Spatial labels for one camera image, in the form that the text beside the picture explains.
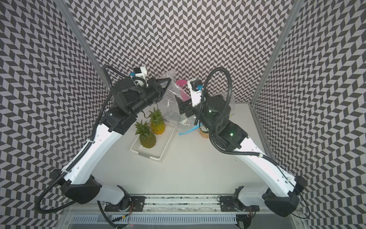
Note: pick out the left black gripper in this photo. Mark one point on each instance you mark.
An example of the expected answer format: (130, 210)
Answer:
(154, 84)

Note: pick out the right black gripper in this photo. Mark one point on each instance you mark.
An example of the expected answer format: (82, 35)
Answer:
(186, 106)

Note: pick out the yellow toy pineapple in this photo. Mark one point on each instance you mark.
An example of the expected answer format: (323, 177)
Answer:
(157, 122)

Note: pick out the zip-top bag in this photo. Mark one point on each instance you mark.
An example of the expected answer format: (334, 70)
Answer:
(169, 104)
(194, 128)

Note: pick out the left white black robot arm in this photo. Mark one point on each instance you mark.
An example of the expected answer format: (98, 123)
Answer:
(126, 99)

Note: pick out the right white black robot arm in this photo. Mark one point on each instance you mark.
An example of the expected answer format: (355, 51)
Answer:
(283, 191)

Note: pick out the pink plastic wine glass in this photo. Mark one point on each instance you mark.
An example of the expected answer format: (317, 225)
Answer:
(181, 84)

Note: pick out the white perforated plastic basket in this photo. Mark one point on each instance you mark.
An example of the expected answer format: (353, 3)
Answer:
(159, 151)

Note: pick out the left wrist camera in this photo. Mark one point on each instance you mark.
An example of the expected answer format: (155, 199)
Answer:
(139, 76)

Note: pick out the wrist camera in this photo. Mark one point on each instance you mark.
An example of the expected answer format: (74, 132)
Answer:
(195, 86)
(139, 76)

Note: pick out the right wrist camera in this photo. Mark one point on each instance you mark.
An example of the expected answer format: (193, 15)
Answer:
(195, 86)

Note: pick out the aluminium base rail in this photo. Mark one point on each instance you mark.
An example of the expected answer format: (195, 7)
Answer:
(182, 204)

